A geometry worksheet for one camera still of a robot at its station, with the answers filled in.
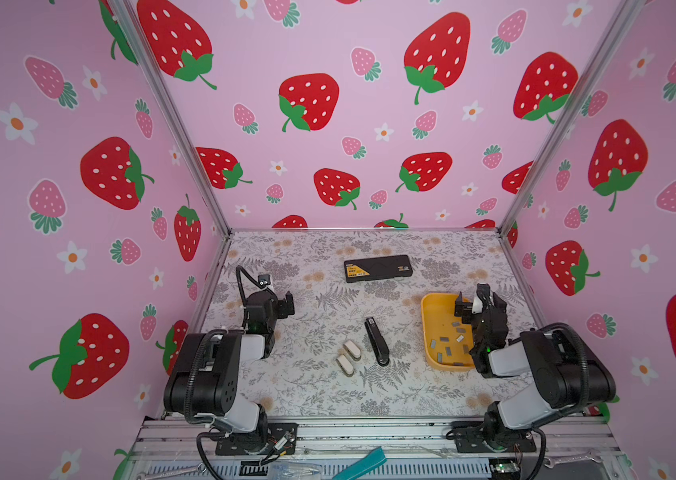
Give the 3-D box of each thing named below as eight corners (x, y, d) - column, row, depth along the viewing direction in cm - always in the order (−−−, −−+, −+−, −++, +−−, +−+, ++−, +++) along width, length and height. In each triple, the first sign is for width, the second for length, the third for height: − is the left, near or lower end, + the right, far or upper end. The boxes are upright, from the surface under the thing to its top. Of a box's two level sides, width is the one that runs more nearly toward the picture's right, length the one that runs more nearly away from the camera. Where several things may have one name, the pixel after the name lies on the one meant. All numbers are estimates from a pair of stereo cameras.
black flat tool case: (346, 282, 107) (346, 278, 105) (344, 264, 113) (344, 260, 111) (413, 276, 109) (414, 271, 107) (407, 258, 115) (408, 254, 113)
